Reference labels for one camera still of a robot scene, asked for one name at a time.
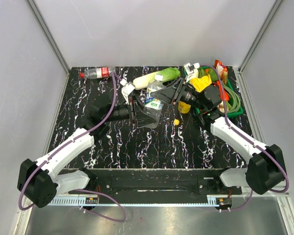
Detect red-label soda bottle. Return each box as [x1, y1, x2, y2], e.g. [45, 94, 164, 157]
[79, 67, 116, 79]

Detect purple cable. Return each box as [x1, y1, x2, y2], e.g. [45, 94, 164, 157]
[198, 64, 289, 212]
[18, 68, 127, 223]

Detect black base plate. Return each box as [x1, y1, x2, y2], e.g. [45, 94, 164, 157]
[63, 168, 243, 204]

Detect toy orange carrot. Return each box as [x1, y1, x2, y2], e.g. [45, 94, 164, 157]
[216, 81, 230, 101]

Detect green plastic basket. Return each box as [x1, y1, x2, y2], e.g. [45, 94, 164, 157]
[183, 62, 243, 118]

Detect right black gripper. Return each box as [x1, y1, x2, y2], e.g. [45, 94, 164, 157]
[151, 76, 206, 111]

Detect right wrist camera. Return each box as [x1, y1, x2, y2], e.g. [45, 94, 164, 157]
[183, 63, 200, 82]

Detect toy napa cabbage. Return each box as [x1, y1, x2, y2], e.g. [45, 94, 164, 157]
[132, 67, 181, 90]

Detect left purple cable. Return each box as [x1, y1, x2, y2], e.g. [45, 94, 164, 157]
[18, 68, 127, 223]

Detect toy green beans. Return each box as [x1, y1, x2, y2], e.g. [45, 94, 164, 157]
[198, 67, 241, 116]

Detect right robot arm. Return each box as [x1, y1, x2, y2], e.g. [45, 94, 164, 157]
[151, 78, 289, 195]

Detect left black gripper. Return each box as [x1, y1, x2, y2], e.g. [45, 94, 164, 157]
[104, 94, 158, 128]

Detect clear blue-cap water bottle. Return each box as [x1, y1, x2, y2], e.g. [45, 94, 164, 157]
[144, 75, 165, 124]

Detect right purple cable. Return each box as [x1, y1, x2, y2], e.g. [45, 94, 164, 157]
[198, 64, 289, 212]

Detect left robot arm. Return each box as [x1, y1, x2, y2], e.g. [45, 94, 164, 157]
[17, 95, 156, 208]

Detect yellow juice bottle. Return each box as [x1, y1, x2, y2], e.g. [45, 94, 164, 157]
[178, 101, 191, 114]

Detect red snack packet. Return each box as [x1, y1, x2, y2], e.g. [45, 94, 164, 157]
[214, 60, 228, 78]

